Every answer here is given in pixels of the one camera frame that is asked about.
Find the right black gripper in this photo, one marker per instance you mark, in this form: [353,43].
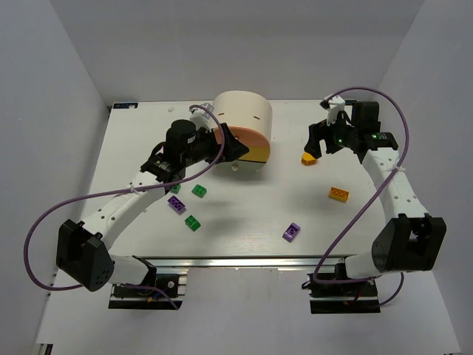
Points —
[329,137]

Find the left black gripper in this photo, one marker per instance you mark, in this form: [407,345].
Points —
[220,142]

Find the small yellow lego brick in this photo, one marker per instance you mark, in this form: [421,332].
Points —
[308,160]

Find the orange top drawer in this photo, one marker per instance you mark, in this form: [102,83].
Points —
[249,137]

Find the cream drawer cabinet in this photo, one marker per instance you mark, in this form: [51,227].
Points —
[244,109]

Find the long yellow lego brick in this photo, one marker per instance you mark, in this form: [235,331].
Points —
[339,194]

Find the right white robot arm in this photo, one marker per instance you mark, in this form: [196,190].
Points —
[411,238]

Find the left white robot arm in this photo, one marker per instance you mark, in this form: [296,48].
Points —
[83,247]

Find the yellow middle drawer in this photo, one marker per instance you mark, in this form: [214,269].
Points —
[257,154]

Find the green lego brick middle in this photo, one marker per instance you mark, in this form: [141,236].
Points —
[199,190]

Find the green lego brick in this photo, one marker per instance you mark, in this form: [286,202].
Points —
[192,223]
[175,189]
[199,190]

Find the green lego brick left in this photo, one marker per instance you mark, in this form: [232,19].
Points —
[175,189]

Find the purple lego brick left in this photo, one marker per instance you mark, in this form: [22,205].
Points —
[177,205]

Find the purple lego brick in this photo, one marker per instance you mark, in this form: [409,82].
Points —
[177,205]
[291,232]

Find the green lego brick lower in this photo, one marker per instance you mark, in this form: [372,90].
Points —
[192,223]

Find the purple lego brick right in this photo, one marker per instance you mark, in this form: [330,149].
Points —
[291,232]

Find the blue label left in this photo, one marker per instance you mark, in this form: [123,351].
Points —
[131,105]

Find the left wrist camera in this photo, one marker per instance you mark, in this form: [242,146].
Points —
[201,119]

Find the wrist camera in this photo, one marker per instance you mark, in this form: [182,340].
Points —
[333,106]
[201,119]

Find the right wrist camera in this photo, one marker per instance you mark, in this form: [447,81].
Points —
[333,106]

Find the aluminium rail front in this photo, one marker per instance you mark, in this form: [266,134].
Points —
[235,262]

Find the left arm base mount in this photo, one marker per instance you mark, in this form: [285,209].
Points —
[166,292]

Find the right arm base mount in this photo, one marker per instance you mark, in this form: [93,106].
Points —
[353,298]

